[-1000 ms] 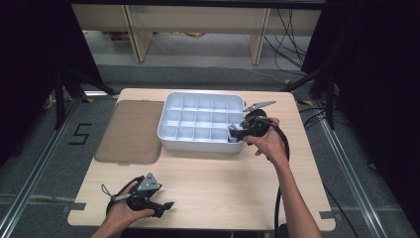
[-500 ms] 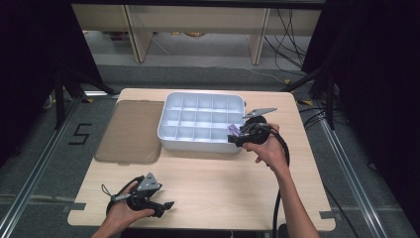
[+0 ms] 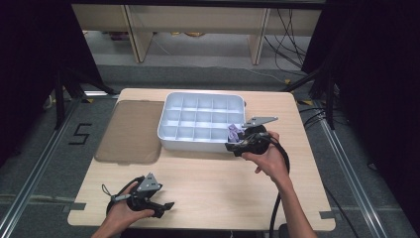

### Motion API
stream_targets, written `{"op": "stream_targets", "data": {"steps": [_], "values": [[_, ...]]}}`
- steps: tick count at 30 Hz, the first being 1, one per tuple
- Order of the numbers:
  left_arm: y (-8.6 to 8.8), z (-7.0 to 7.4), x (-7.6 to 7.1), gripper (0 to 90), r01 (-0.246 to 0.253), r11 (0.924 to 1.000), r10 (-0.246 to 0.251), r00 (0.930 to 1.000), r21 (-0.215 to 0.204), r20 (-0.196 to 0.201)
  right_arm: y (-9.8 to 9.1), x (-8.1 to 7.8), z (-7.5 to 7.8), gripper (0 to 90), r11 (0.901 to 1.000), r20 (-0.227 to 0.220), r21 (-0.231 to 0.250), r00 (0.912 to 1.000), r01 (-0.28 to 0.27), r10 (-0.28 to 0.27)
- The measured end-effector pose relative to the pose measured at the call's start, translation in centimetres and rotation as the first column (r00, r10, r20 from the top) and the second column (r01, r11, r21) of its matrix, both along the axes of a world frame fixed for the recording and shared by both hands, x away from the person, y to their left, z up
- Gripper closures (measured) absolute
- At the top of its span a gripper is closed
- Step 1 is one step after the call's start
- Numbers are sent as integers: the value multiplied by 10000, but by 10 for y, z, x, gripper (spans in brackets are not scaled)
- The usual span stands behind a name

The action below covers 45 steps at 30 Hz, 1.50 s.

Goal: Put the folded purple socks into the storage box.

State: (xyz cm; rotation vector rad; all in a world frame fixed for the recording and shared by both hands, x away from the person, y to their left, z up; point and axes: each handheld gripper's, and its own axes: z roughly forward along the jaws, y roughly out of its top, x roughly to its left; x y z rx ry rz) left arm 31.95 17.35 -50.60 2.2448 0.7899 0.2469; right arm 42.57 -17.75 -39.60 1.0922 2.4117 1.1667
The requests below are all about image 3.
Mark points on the translucent brown box lid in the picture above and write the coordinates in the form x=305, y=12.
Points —
x=132, y=132

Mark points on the beige wooden desk frame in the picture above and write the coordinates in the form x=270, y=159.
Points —
x=198, y=20

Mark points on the black metal stand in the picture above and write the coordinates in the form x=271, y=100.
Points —
x=66, y=89
x=325, y=89

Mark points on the person's left hand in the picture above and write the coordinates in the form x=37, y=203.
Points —
x=124, y=213

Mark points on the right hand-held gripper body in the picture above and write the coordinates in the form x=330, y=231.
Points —
x=254, y=139

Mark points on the white compartment storage box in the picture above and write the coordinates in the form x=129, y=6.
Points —
x=198, y=122

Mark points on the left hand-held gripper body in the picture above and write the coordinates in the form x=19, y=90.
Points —
x=145, y=195

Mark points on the person's right hand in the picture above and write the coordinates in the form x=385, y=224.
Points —
x=270, y=162

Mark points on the aluminium floor rail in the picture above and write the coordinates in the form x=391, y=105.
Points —
x=36, y=165
x=350, y=172

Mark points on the purple sock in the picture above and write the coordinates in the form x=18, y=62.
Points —
x=233, y=133

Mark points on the black curtain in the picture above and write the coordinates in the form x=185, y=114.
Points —
x=36, y=66
x=373, y=82

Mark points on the black round object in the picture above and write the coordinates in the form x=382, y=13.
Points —
x=283, y=232

